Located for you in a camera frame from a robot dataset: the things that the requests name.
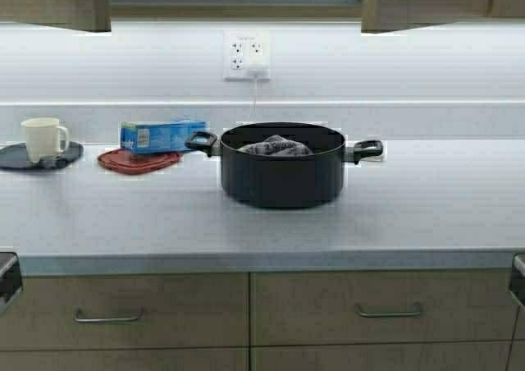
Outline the black cooking pot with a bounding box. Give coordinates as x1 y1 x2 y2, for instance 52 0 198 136
185 122 384 209

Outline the cabinet door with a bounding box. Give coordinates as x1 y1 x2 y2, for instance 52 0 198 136
251 341 509 370
361 0 490 33
1 349 249 370
1 0 112 32

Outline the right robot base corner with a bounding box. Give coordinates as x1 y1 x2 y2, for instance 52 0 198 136
509 253 525 308

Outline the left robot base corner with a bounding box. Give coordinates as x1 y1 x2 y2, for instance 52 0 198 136
1 252 23 314

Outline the grey cloth in pot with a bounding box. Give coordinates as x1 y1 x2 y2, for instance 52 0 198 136
238 135 313 157

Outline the blue zip bag box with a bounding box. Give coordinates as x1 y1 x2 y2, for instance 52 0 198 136
120 119 208 154

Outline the right lower drawer front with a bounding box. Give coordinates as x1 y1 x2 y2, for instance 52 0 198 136
250 270 517 346

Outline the drawer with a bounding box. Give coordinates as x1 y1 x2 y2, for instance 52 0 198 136
250 270 517 346
1 273 249 350

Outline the red plastic lid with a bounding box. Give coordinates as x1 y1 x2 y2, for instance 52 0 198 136
97 149 182 175

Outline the left lower drawer front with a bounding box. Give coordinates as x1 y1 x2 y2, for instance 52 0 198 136
1 273 249 350

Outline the white mug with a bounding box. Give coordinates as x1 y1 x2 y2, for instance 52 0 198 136
21 117 70 163

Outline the dark round plate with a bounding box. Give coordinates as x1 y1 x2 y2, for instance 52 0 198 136
1 141 84 170

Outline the white wall outlet plate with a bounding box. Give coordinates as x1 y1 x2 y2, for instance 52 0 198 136
223 30 272 81

